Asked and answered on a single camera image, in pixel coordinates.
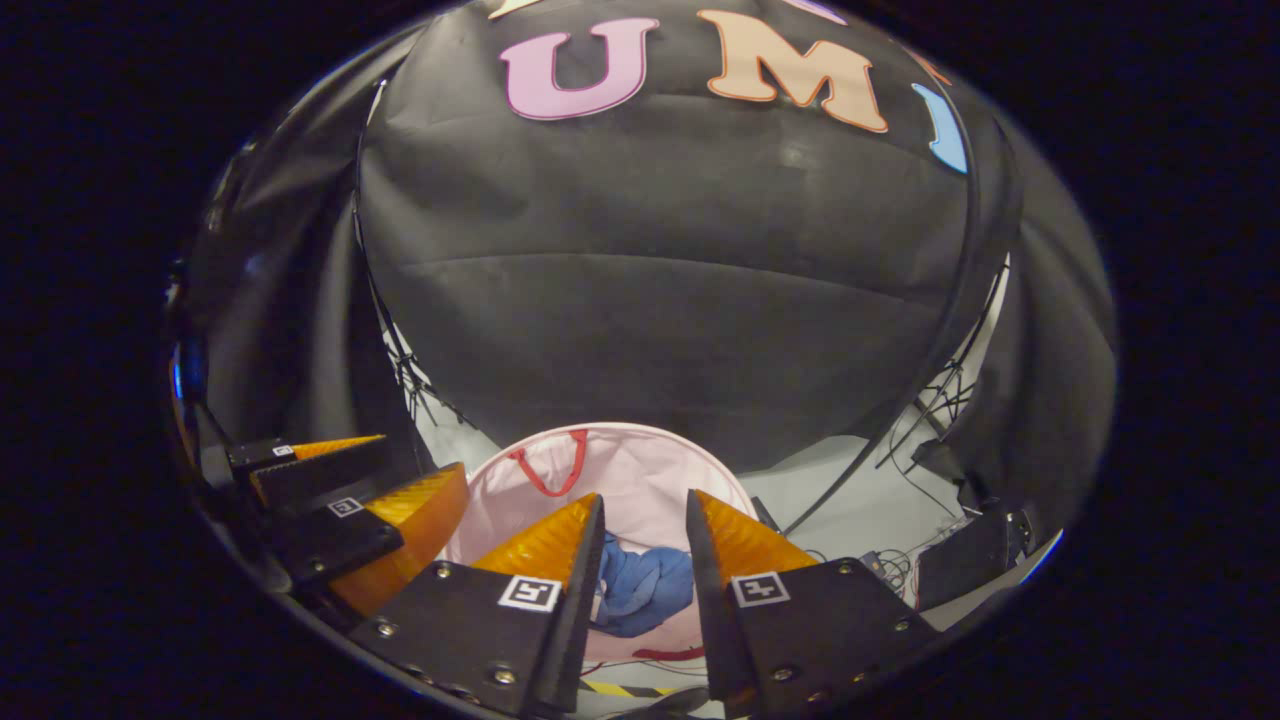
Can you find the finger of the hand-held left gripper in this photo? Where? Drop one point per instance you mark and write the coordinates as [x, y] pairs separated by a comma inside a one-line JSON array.
[[330, 545], [320, 475]]

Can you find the black backdrop stand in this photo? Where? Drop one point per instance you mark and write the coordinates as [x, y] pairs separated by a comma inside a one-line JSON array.
[[930, 455]]

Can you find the yellow black striped tape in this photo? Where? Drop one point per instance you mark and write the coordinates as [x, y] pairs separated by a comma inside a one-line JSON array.
[[625, 689]]

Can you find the black clothes rack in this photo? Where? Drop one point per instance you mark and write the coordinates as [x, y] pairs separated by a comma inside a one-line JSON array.
[[830, 488]]

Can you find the black backdrop cloth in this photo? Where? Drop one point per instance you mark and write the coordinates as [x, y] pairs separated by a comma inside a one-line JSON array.
[[660, 300]]

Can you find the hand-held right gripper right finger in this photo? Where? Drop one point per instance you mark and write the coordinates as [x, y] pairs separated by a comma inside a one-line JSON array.
[[712, 620]]

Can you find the pink laundry hamper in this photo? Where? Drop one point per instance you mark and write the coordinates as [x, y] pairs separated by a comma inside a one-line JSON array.
[[640, 470]]

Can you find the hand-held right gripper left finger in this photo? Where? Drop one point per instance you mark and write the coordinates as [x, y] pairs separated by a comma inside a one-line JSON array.
[[580, 620]]

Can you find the black equipment box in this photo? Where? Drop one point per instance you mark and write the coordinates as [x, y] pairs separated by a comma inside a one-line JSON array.
[[965, 560]]

